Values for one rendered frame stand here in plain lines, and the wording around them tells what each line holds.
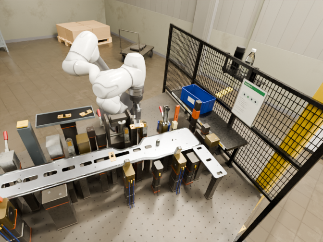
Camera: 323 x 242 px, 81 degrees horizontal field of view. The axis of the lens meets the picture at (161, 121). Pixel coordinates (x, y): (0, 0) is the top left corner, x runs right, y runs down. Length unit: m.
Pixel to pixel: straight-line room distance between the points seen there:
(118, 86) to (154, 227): 0.96
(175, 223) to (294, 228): 1.59
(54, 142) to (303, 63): 3.96
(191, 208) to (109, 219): 0.57
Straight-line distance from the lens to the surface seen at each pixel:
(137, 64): 0.93
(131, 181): 1.24
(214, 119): 1.75
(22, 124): 1.52
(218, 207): 1.59
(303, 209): 2.95
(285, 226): 2.69
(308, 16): 4.19
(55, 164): 1.40
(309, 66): 4.24
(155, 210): 1.48
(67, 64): 1.39
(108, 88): 0.83
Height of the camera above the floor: 2.02
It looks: 38 degrees down
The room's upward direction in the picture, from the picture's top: 7 degrees clockwise
